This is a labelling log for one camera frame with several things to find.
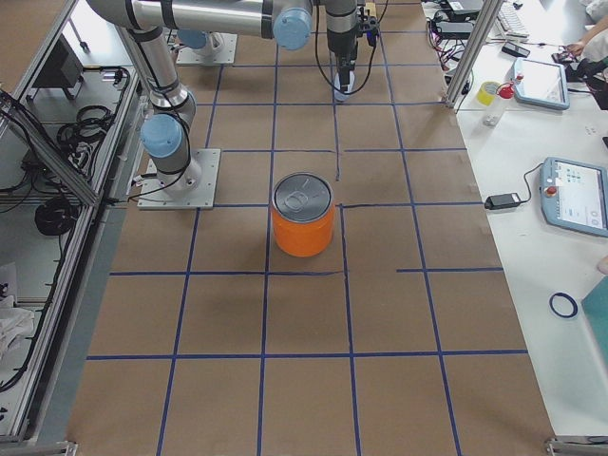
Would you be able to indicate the black gripper view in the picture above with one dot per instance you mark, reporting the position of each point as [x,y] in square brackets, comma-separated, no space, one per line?
[341,46]

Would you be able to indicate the light blue plastic cup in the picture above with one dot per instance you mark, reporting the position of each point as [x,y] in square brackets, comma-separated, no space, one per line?
[342,92]

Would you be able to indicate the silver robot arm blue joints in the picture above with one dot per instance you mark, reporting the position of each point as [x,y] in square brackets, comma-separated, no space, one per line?
[160,35]

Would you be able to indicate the orange tin can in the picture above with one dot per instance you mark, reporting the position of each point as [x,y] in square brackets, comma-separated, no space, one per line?
[302,214]

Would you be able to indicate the yellow tape roll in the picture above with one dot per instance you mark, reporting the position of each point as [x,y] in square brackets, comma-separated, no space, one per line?
[487,92]

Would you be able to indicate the red capped squeeze bottle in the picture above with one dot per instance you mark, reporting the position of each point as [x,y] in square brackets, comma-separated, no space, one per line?
[506,91]

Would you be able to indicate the blue teach pendant far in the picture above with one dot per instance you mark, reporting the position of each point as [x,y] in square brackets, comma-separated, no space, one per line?
[542,84]

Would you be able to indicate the blue teach pendant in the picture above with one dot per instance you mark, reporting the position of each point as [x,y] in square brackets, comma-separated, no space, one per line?
[574,196]
[542,84]

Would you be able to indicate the black power adapter brick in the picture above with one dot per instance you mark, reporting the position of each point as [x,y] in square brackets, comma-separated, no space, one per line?
[502,201]

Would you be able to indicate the blue teach pendant near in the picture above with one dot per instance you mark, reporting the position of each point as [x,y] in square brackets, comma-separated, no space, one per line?
[574,196]

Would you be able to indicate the teal board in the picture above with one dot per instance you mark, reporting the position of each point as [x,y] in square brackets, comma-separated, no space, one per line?
[595,310]

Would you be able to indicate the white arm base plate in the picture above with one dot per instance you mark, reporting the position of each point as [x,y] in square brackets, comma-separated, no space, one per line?
[195,189]

